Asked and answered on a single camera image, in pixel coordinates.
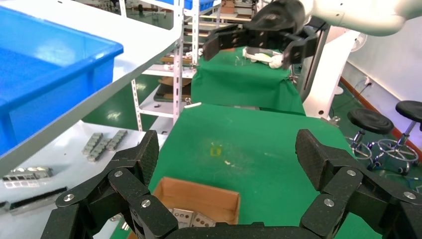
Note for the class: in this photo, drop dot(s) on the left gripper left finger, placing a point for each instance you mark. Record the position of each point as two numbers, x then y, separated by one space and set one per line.
132 184

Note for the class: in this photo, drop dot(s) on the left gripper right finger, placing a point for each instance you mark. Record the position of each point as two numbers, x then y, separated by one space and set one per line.
343 184

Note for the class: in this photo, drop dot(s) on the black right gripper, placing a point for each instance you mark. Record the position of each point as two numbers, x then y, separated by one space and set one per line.
280 19

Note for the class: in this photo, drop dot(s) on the silver metal IO shield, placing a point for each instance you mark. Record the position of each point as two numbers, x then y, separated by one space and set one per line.
203 221
181 217

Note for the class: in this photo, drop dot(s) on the open cardboard box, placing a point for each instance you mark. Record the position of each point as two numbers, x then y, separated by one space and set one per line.
197 198

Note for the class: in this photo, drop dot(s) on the blue plastic tray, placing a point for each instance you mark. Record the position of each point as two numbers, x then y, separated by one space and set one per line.
49 82

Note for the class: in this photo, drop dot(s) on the white cloth object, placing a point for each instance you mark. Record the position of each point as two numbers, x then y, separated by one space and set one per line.
263 58

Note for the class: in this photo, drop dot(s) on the small ribbed metal part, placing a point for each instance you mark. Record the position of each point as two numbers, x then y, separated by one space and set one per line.
99 150
92 143
117 140

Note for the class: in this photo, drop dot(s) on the black stool with chrome base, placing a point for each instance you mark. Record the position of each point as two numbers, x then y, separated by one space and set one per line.
410 110
371 120

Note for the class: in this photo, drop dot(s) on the white robot body column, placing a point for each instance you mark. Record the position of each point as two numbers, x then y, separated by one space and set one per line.
326 82

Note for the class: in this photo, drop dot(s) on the blue storage bin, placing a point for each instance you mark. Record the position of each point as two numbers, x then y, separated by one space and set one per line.
197 4

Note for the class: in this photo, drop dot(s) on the white background storage rack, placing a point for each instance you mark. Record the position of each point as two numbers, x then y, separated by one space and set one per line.
158 112

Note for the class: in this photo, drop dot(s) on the white base board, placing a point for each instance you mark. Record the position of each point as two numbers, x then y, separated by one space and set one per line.
59 142

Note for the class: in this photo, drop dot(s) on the short silver metal strip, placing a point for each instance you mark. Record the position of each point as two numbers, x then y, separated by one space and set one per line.
36 199

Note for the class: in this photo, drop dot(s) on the white metal shelf rack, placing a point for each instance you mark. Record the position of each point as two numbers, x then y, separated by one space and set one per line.
115 29

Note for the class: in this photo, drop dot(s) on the white wall socket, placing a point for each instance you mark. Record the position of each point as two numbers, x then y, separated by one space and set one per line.
369 81

